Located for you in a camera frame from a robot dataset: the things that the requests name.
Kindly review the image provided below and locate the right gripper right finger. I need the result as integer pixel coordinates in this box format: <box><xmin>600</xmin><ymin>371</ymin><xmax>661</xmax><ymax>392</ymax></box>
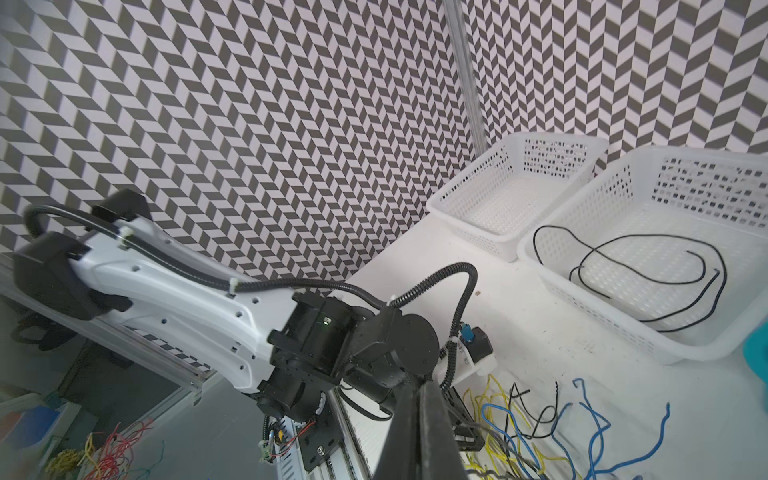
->
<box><xmin>419</xmin><ymin>381</ymin><xmax>467</xmax><ymax>480</ymax></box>

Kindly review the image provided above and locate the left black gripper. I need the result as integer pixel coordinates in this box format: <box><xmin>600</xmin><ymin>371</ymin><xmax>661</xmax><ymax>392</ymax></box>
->
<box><xmin>342</xmin><ymin>308</ymin><xmax>485</xmax><ymax>452</ymax></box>

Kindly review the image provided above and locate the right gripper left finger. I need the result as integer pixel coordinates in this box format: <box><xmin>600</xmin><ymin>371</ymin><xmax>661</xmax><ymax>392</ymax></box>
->
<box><xmin>373</xmin><ymin>384</ymin><xmax>420</xmax><ymax>480</ymax></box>

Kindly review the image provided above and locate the yellow wire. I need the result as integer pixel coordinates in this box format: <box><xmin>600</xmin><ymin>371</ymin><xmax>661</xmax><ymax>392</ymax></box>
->
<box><xmin>461</xmin><ymin>374</ymin><xmax>577</xmax><ymax>480</ymax></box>

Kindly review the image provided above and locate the long black wire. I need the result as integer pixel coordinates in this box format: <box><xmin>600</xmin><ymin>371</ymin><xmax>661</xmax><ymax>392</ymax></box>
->
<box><xmin>566</xmin><ymin>233</ymin><xmax>728</xmax><ymax>334</ymax></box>

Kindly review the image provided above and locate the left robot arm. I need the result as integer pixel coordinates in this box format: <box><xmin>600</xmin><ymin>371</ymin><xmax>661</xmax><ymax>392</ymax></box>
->
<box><xmin>12</xmin><ymin>189</ymin><xmax>478</xmax><ymax>423</ymax></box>

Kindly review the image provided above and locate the small circuit board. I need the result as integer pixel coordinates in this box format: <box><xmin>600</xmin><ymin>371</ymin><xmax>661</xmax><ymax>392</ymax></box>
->
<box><xmin>259</xmin><ymin>427</ymin><xmax>286</xmax><ymax>463</ymax></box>

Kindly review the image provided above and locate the left white plastic basket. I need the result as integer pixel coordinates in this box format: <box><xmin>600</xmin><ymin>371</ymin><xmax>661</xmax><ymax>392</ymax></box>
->
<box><xmin>427</xmin><ymin>133</ymin><xmax>609</xmax><ymax>262</ymax></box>

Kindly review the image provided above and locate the white plastic basket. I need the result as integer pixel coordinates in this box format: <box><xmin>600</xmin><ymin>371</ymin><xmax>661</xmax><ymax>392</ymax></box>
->
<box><xmin>427</xmin><ymin>133</ymin><xmax>609</xmax><ymax>262</ymax></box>
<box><xmin>518</xmin><ymin>146</ymin><xmax>767</xmax><ymax>364</ymax></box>

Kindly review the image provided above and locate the middle white plastic basket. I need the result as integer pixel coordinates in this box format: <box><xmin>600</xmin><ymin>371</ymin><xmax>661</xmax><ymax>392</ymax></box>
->
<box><xmin>518</xmin><ymin>146</ymin><xmax>767</xmax><ymax>364</ymax></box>

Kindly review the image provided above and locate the teal plastic basket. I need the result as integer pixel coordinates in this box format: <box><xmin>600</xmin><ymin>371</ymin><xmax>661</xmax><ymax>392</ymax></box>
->
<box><xmin>743</xmin><ymin>323</ymin><xmax>768</xmax><ymax>410</ymax></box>

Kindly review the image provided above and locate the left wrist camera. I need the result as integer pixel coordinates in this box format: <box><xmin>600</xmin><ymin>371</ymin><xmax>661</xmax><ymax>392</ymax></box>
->
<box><xmin>452</xmin><ymin>323</ymin><xmax>498</xmax><ymax>386</ymax></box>

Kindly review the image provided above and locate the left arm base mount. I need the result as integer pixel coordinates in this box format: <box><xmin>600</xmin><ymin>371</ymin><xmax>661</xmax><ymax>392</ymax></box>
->
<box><xmin>299</xmin><ymin>392</ymin><xmax>359</xmax><ymax>479</ymax></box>

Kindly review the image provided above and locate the colourful wire pile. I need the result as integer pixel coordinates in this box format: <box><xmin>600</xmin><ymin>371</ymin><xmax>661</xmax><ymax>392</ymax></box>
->
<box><xmin>41</xmin><ymin>419</ymin><xmax>166</xmax><ymax>480</ymax></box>

